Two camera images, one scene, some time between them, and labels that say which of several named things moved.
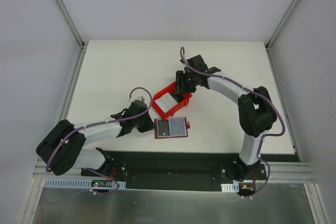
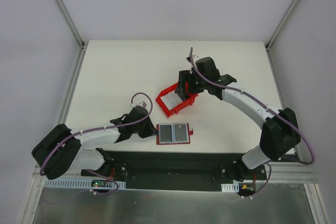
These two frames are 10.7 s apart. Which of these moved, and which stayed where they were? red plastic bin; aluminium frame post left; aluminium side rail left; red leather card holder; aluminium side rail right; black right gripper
Moved: red leather card holder; red plastic bin
Stayed: aluminium side rail left; aluminium side rail right; aluminium frame post left; black right gripper
